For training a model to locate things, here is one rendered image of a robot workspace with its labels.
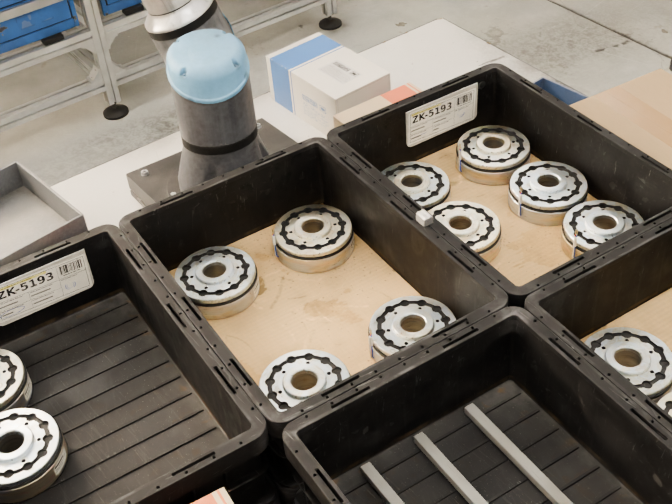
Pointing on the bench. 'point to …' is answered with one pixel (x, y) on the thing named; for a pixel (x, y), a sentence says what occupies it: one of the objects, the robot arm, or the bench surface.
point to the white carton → (323, 80)
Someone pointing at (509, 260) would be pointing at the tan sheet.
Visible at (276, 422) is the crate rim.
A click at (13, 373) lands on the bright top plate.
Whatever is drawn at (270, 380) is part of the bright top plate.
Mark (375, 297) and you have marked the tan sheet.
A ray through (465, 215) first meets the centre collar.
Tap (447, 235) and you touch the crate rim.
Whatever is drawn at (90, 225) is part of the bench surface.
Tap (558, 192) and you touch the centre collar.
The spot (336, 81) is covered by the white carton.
